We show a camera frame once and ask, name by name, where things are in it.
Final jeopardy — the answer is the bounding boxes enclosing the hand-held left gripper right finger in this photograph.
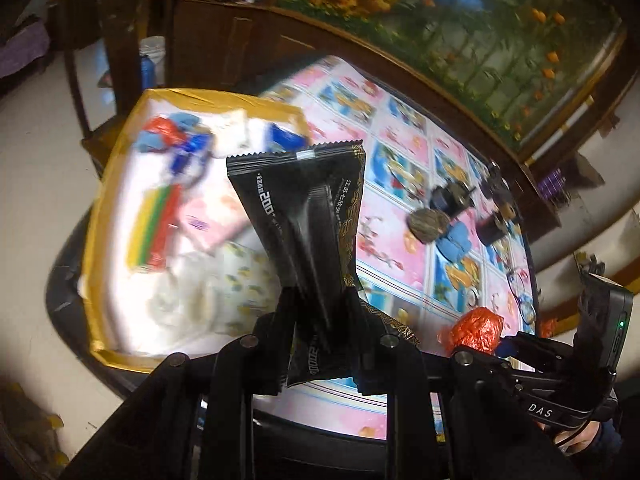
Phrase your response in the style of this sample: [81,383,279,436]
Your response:
[345,285,581,480]

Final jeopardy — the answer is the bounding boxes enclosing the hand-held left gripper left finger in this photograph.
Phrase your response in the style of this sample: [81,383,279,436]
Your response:
[62,287,301,480]

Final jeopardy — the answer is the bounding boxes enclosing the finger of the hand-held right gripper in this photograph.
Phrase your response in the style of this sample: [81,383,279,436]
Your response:
[497,339,566,391]
[515,332,576,361]

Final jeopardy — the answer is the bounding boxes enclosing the lemon print white cloth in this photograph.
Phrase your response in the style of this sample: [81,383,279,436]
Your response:
[200,241,285,335]

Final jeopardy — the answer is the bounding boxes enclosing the red plastic bag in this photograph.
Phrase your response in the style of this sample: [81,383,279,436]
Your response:
[439,307,504,357]
[150,116,187,147]

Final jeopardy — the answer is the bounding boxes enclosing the white towel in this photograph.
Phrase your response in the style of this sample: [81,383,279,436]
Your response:
[146,255,213,328]

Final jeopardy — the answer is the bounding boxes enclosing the black snack packet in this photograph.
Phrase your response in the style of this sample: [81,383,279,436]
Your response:
[226,141,422,396]

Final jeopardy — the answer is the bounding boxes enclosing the pink printed packet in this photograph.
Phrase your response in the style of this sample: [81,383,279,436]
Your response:
[182,194,253,252]

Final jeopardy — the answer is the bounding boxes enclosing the yellow-taped cardboard box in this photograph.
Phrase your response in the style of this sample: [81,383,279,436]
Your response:
[82,87,313,373]

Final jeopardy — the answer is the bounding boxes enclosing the yellow green red strip packet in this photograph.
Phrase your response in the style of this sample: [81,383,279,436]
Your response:
[124,184,183,273]

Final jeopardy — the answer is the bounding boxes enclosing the blue packet with round logo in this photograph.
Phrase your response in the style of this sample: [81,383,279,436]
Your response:
[266,122,308,154]

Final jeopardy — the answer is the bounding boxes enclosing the shiny blue packet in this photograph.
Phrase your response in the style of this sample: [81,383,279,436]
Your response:
[170,134,213,173]

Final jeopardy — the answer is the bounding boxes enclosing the person's right hand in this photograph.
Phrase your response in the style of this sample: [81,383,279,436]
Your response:
[537,419,601,457]

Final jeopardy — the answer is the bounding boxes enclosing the black-framed eyeglasses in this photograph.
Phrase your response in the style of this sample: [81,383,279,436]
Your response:
[506,266,539,324]

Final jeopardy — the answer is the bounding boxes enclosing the grey metal clutter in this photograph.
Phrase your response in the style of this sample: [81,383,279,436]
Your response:
[575,252,608,276]

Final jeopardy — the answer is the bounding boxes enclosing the dark gadget with wooden tip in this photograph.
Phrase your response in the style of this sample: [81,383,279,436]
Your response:
[475,162,522,247]

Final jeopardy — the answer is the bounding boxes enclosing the pink printed tablecloth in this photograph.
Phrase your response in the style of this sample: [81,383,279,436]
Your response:
[250,55,543,443]

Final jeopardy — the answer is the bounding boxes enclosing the blue toy piece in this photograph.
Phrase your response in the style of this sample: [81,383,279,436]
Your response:
[439,221,475,262]

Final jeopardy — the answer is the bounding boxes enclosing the brown woven round pad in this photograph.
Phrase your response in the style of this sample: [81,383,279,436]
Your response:
[407,208,451,244]

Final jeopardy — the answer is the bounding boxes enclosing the purple cans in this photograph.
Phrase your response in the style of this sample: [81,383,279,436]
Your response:
[542,169,567,197]

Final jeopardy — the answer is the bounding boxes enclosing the brown cardboard piece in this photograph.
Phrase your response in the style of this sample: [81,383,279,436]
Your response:
[575,152,607,187]

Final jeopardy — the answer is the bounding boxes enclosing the white yellow rolled paper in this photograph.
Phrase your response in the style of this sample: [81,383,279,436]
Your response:
[524,94,597,167]

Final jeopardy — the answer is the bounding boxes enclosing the black round stool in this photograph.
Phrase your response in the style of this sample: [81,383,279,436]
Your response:
[45,205,211,406]

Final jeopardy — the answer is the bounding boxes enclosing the yellow cardboard scraps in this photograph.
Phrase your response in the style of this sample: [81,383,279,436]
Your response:
[0,382,71,480]

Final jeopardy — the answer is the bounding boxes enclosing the wooden chair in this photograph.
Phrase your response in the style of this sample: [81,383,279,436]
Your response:
[47,0,176,166]

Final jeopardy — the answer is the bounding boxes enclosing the flower painting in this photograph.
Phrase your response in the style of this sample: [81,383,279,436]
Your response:
[280,0,628,163]

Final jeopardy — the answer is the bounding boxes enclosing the purple cloth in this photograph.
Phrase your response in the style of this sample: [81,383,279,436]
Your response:
[0,22,51,78]

